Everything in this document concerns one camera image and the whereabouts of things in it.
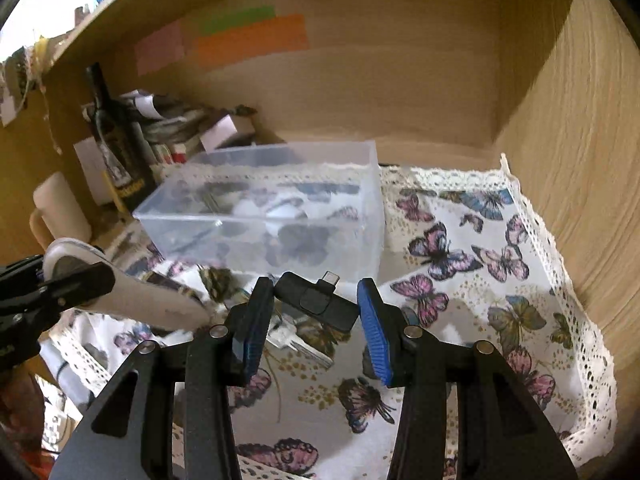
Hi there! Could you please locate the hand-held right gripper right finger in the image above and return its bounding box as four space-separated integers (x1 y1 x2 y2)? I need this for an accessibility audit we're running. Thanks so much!
356 277 581 480

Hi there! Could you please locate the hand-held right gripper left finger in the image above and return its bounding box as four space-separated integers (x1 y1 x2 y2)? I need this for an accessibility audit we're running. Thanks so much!
50 276 275 480

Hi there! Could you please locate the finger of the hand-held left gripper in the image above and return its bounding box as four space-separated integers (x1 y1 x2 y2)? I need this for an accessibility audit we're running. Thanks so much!
36 262 117 312
0 255 47 288

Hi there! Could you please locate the black angled plug adapter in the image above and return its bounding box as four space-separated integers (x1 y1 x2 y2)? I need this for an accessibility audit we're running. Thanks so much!
273 270 359 332

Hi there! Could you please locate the white plastic handheld device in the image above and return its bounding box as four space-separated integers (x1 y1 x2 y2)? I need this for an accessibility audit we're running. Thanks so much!
43 238 213 332

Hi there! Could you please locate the clear plastic storage box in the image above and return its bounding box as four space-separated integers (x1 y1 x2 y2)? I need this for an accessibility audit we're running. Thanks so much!
132 140 387 287

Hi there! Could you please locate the silver key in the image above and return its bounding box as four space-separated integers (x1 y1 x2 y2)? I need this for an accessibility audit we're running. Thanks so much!
265 317 334 369

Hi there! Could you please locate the white mug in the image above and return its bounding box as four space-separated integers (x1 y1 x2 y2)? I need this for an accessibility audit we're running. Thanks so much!
29 171 94 252

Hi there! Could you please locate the butterfly printed lace cloth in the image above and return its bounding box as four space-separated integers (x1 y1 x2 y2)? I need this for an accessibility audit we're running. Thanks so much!
37 154 618 480

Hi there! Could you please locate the dark glass bottle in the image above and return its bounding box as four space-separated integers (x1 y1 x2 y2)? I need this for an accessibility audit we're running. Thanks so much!
82 63 157 211

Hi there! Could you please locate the pile of papers and booklets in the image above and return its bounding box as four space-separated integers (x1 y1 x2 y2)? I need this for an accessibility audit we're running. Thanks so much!
118 89 258 166

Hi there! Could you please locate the small white cardboard box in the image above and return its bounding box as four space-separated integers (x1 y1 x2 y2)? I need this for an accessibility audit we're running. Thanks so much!
199 114 255 154

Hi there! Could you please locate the pink sticky note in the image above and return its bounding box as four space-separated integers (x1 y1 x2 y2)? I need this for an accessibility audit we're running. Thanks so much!
134 21 187 77

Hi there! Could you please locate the wooden shelf compartment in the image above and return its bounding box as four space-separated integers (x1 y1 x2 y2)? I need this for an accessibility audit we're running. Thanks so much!
0 0 640 376

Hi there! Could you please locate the orange sticky note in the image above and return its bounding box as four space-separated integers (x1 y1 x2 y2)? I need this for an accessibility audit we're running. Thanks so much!
188 13 307 67

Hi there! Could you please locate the green sticky note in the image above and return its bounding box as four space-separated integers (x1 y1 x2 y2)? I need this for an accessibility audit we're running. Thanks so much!
199 5 277 35

